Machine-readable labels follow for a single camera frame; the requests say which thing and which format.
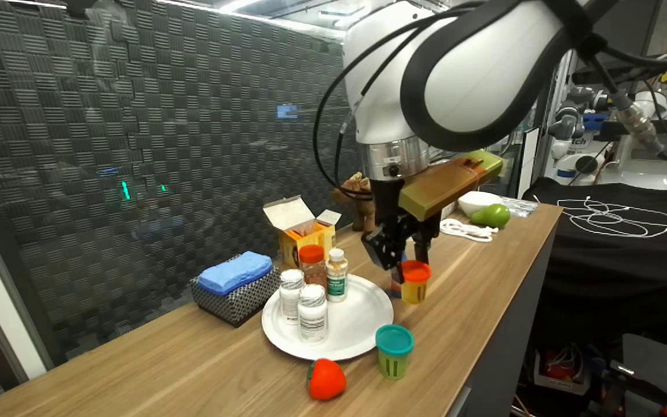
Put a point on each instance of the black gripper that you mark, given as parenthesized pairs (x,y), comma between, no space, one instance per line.
(390,210)

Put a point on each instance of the yellow dough can orange lid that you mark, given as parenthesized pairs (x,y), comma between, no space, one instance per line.
(416,283)

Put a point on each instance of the brown spice bottle orange cap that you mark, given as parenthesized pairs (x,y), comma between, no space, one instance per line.
(313,266)

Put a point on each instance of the green dough can teal lid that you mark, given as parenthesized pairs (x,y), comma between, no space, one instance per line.
(394,350)

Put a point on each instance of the white pill bottle grey label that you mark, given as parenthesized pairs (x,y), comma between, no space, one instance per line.
(313,314)

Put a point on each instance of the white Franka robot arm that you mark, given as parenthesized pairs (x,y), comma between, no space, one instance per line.
(474,70)

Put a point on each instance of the white paper plate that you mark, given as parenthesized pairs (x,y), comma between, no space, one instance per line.
(353,315)

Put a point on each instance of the brown plush moose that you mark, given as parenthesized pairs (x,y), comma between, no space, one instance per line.
(357,205)

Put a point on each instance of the white planter with lamp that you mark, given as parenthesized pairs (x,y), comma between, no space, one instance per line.
(485,208)

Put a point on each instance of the yellow open carton box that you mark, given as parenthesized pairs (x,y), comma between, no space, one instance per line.
(302,233)

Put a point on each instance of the red toy strawberry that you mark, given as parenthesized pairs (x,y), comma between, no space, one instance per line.
(325,381)

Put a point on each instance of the blue sponge cloth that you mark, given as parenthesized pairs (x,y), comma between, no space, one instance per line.
(233,273)

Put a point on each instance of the grey woven basket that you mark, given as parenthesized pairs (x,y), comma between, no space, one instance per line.
(233,305)

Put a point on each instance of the black cloth covered table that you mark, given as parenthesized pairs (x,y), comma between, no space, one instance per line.
(613,269)

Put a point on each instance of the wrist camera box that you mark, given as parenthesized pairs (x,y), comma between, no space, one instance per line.
(449,186)

